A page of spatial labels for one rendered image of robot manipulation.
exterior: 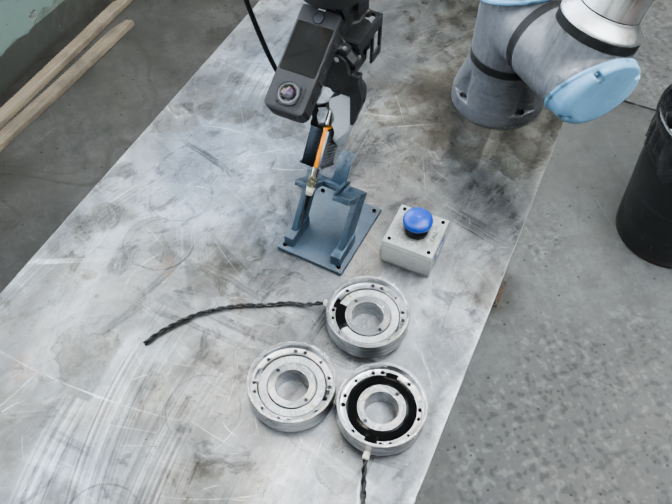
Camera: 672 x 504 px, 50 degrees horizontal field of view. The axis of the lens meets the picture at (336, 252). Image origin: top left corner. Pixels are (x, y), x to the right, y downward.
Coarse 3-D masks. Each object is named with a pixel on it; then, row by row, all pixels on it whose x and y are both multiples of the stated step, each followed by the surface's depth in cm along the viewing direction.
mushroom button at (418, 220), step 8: (416, 208) 95; (408, 216) 94; (416, 216) 94; (424, 216) 94; (408, 224) 93; (416, 224) 93; (424, 224) 93; (432, 224) 94; (416, 232) 93; (424, 232) 93
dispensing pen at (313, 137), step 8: (328, 104) 83; (328, 112) 84; (328, 120) 84; (312, 128) 83; (320, 128) 83; (312, 136) 84; (320, 136) 83; (312, 144) 84; (304, 152) 84; (312, 152) 84; (304, 160) 85; (312, 160) 84; (312, 168) 86; (312, 176) 86; (312, 184) 87; (312, 192) 88; (304, 208) 88
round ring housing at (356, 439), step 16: (368, 368) 85; (384, 368) 85; (400, 368) 84; (352, 384) 84; (416, 384) 84; (336, 400) 82; (368, 400) 84; (384, 400) 86; (400, 400) 83; (416, 400) 83; (336, 416) 83; (400, 416) 82; (416, 416) 82; (352, 432) 80; (416, 432) 80; (368, 448) 80; (384, 448) 79; (400, 448) 80
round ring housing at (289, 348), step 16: (272, 352) 87; (288, 352) 87; (304, 352) 87; (320, 352) 85; (256, 368) 85; (288, 368) 85; (304, 368) 86; (320, 368) 86; (256, 384) 84; (272, 384) 84; (256, 400) 83; (272, 400) 83; (288, 400) 83; (304, 400) 84; (272, 416) 82; (304, 416) 82; (320, 416) 82
